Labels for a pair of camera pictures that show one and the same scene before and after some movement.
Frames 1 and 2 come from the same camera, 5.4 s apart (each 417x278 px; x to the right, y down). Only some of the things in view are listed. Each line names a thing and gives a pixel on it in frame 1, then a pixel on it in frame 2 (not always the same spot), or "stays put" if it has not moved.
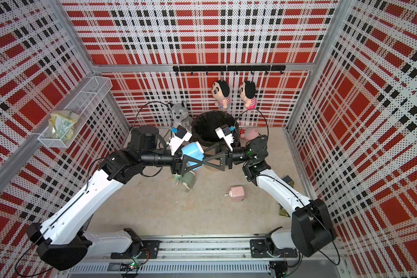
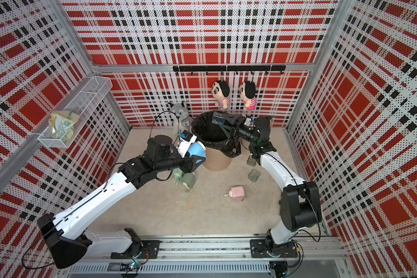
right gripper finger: (222, 166) to (234, 146)
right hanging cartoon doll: (248, 92) stays put
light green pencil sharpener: (178, 178) stays put
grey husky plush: (180, 116) stays put
